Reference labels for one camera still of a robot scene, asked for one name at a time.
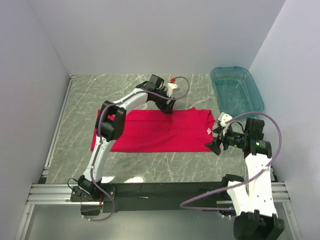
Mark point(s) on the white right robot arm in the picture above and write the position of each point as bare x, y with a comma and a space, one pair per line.
256, 215

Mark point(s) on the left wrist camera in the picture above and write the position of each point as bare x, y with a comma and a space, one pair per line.
172, 87

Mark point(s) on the left aluminium side rail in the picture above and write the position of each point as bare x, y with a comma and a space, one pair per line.
55, 137

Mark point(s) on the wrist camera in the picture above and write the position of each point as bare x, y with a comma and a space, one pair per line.
172, 87
224, 121

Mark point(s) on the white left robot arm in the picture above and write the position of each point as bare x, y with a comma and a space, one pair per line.
110, 125

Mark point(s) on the teal plastic basin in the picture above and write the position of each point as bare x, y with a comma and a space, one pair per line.
236, 91

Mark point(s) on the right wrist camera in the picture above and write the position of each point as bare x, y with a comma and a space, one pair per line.
224, 121

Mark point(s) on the red t shirt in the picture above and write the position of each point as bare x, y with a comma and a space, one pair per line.
151, 131

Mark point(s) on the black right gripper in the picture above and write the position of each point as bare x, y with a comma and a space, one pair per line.
214, 145

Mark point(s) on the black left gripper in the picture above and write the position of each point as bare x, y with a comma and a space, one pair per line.
166, 108

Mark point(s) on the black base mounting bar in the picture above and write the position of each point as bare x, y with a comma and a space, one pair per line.
115, 197

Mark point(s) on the aluminium frame rail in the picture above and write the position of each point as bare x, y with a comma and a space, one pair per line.
60, 194

